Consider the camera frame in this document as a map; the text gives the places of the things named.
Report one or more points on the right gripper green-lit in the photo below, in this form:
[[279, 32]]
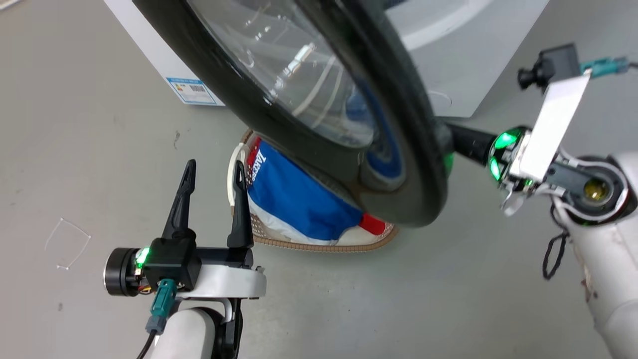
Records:
[[504, 149]]

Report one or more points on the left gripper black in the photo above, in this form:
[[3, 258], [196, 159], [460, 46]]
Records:
[[119, 271]]

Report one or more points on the black round glass washer door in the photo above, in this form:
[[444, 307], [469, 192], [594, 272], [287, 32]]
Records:
[[398, 104]]

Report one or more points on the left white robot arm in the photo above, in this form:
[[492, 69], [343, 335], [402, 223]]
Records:
[[184, 334]]

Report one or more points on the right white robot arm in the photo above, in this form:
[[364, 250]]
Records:
[[613, 279]]

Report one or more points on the white washing machine body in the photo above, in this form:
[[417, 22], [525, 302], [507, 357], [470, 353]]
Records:
[[468, 70]]

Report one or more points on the blue white red garment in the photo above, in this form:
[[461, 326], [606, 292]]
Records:
[[299, 199]]

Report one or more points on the blue white energy label sticker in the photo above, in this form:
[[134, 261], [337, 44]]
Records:
[[192, 91]]

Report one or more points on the beige woven laundry basket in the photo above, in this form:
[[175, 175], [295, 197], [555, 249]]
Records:
[[319, 247]]

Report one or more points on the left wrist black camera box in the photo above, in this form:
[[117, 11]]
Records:
[[172, 264]]

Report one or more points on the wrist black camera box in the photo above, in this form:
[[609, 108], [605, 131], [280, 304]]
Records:
[[172, 264], [556, 65]]

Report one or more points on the left white camera mount plate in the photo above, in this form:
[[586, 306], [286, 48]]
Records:
[[227, 281]]

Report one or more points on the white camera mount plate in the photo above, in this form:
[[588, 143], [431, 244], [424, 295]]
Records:
[[553, 124], [227, 281]]

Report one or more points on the right white camera mount plate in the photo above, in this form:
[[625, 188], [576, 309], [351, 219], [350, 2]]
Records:
[[553, 124]]

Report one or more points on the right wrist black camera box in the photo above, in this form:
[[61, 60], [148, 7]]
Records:
[[556, 65]]

